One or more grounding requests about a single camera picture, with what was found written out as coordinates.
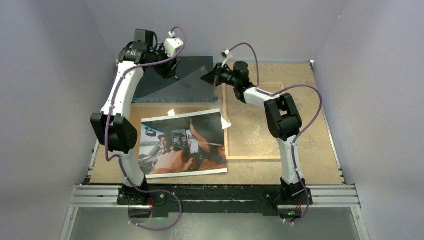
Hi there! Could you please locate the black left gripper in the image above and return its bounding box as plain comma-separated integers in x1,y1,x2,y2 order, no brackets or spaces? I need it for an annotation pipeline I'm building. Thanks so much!
147,44,180,79

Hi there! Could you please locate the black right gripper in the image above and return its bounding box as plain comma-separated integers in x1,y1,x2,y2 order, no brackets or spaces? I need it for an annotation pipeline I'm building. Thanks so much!
201,62,239,87

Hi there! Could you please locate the clear acrylic sheet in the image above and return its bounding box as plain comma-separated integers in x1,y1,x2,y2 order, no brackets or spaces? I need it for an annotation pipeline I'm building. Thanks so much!
134,66,216,103

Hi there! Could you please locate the large printed photo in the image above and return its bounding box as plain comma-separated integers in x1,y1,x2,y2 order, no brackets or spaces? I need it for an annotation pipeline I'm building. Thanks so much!
138,108,233,180

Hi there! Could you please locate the white wooden picture frame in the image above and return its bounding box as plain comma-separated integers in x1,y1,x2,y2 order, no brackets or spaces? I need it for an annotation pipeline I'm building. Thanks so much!
221,85,280,162

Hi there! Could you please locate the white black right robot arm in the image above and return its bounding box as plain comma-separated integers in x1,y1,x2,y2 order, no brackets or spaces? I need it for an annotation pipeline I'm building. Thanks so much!
201,61,305,204

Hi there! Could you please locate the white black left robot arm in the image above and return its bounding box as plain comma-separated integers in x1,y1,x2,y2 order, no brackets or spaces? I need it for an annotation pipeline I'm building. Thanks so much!
90,26,187,205

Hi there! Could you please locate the dark network switch box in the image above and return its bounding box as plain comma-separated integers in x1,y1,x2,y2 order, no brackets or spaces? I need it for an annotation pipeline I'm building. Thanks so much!
132,56,218,104

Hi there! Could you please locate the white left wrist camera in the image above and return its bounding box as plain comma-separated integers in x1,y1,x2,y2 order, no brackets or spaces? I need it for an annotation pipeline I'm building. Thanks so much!
163,31,184,58

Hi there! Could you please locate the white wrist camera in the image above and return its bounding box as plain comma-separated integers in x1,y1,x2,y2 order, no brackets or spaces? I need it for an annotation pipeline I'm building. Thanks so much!
220,49,233,68
163,31,184,58

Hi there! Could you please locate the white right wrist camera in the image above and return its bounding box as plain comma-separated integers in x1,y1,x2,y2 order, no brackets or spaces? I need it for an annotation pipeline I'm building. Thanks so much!
220,49,233,68

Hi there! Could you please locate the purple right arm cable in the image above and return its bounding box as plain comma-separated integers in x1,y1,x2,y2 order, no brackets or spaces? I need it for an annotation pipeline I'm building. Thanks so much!
222,42,324,226

